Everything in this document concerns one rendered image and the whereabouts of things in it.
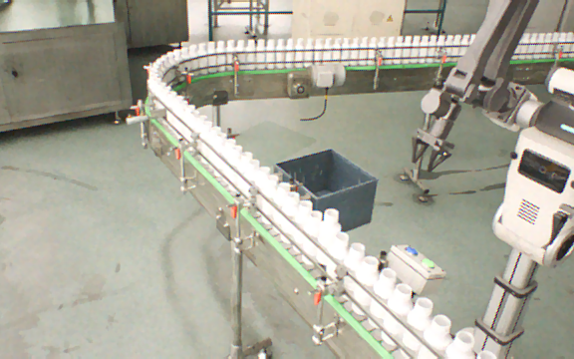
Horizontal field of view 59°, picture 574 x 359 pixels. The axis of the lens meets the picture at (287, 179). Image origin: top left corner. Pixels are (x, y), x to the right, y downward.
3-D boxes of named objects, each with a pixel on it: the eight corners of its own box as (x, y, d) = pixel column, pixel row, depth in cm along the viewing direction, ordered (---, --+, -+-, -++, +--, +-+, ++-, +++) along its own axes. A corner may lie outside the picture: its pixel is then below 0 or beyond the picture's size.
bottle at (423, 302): (397, 357, 121) (409, 307, 113) (402, 339, 126) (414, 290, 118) (421, 366, 119) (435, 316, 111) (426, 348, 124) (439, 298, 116)
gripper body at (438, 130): (439, 147, 139) (451, 122, 137) (414, 133, 147) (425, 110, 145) (452, 151, 143) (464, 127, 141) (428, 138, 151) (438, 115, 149)
